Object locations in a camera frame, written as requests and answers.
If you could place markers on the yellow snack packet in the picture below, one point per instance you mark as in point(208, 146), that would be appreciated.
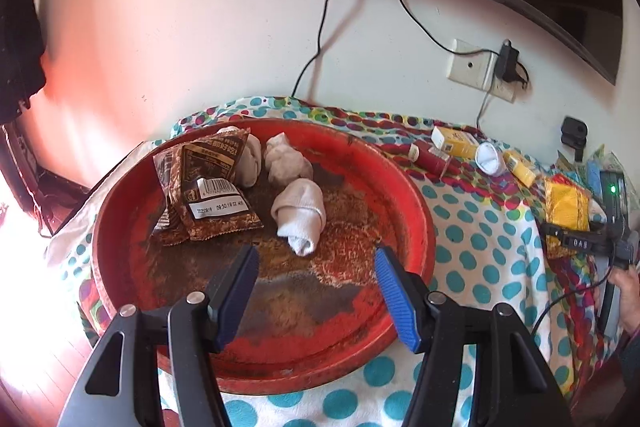
point(565, 202)

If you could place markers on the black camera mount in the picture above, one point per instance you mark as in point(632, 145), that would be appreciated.
point(572, 129)

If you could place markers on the white sock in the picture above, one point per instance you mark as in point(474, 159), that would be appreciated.
point(300, 212)
point(490, 159)
point(250, 162)
point(287, 162)

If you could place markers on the small red box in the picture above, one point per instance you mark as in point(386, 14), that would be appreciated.
point(432, 159)

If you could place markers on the person's right hand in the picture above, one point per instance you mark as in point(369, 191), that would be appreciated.
point(631, 302)

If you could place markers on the dark hanging cloth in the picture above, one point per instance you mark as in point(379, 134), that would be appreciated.
point(20, 47)

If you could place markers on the white wall socket plate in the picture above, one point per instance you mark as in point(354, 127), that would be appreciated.
point(467, 67)

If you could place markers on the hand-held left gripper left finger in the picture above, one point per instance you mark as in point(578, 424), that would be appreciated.
point(235, 297)

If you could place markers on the black power adapter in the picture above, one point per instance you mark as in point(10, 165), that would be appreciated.
point(506, 62)

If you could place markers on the dark wooden furniture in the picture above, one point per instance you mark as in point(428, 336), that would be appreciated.
point(30, 177)

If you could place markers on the red round tray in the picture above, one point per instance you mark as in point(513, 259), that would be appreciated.
point(310, 307)

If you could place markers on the yellow medicine box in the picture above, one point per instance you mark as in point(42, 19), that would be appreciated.
point(520, 169)
point(460, 144)

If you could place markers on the clear plastic bag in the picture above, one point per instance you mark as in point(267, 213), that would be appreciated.
point(595, 167)

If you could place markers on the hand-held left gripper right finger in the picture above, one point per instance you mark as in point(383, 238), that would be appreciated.
point(395, 302)

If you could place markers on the brown snack packets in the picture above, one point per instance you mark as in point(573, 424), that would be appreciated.
point(220, 217)

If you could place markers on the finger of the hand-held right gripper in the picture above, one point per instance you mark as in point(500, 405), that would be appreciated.
point(560, 229)

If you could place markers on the polka-dot tablecloth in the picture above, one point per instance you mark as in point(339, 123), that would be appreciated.
point(480, 257)

